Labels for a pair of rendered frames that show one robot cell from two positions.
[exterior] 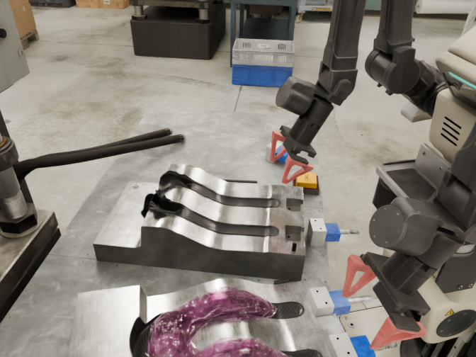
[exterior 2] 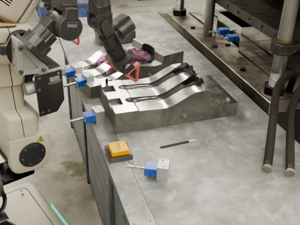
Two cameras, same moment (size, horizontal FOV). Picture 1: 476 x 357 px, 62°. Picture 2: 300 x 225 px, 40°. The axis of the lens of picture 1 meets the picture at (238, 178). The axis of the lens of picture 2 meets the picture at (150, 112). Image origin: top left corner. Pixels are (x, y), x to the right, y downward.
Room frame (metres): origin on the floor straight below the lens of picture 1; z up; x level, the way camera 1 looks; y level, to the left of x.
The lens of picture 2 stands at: (2.08, -0.59, 1.66)
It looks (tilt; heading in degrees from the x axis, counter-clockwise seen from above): 31 degrees down; 155
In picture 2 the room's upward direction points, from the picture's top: 2 degrees clockwise
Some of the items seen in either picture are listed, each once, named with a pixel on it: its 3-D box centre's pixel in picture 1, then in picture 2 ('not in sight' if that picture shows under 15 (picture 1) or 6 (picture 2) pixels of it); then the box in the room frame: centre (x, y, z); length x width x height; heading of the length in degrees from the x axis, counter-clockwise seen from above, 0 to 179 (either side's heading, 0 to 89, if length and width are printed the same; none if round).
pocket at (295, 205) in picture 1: (294, 210); (115, 106); (0.80, -0.15, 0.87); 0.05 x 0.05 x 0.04; 84
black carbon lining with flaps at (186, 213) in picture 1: (210, 203); (163, 82); (0.76, 0.07, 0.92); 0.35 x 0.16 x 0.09; 84
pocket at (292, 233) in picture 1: (294, 239); (109, 93); (0.69, -0.14, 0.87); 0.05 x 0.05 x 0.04; 84
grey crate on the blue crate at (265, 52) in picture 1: (263, 52); not in sight; (3.97, -0.22, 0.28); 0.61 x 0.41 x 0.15; 84
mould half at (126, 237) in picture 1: (205, 214); (167, 93); (0.77, 0.08, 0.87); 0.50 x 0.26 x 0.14; 84
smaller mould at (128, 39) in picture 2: not in sight; (114, 33); (-0.03, 0.14, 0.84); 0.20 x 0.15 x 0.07; 84
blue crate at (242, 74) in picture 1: (262, 69); not in sight; (3.97, -0.22, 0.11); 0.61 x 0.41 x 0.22; 84
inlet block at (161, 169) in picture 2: (285, 156); (148, 168); (1.14, -0.16, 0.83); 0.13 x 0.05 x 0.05; 56
